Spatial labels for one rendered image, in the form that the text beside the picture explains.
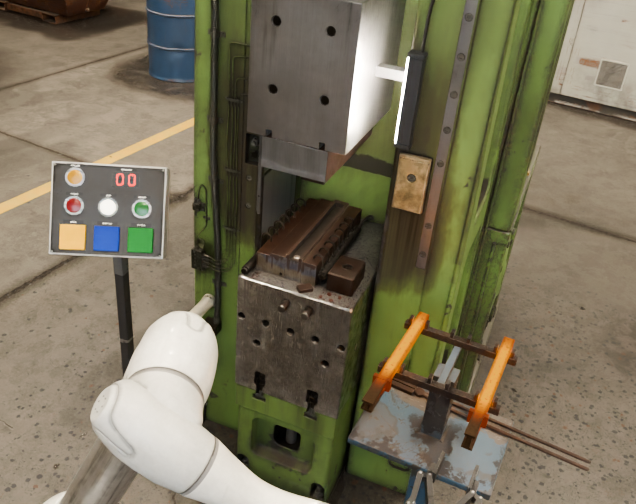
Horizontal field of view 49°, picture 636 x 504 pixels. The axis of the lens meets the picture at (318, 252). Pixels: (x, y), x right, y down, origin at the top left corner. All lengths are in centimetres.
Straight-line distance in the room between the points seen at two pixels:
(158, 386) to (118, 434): 9
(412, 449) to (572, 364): 178
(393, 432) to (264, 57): 108
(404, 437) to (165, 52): 512
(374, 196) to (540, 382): 140
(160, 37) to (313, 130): 475
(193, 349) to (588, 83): 627
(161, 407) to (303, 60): 107
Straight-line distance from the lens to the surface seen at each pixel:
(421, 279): 216
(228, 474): 113
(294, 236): 223
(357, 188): 248
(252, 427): 256
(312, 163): 195
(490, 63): 188
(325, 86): 186
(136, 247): 216
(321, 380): 226
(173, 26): 651
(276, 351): 226
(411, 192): 202
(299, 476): 262
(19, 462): 293
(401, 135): 194
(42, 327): 353
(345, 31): 181
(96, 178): 220
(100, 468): 139
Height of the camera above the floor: 213
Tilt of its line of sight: 32 degrees down
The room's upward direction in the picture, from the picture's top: 6 degrees clockwise
